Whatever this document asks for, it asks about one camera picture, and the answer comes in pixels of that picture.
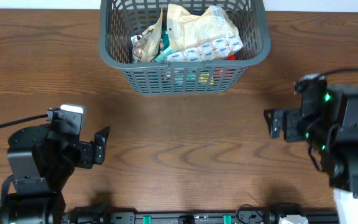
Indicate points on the grey plastic basket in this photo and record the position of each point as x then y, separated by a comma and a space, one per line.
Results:
120, 20

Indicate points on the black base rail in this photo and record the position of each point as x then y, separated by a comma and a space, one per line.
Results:
277, 213

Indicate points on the beige brown snack bag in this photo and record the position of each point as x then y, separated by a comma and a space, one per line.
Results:
146, 45

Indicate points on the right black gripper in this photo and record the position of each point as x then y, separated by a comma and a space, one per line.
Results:
291, 125

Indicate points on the orange biscuit packet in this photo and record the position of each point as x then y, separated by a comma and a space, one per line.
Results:
207, 72

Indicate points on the plain beige paper pouch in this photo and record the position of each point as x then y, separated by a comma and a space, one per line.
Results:
186, 30

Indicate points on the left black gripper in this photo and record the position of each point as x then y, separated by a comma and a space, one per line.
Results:
84, 154

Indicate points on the green Nescafe coffee bag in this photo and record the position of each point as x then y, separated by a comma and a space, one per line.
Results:
164, 43

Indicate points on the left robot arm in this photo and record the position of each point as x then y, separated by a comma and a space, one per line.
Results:
42, 158

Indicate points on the pale green wipes packet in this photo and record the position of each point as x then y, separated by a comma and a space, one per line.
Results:
163, 56

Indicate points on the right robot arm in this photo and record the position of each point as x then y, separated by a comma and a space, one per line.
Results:
327, 120

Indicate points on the white tissue multipack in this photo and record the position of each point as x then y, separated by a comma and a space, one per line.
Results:
216, 49

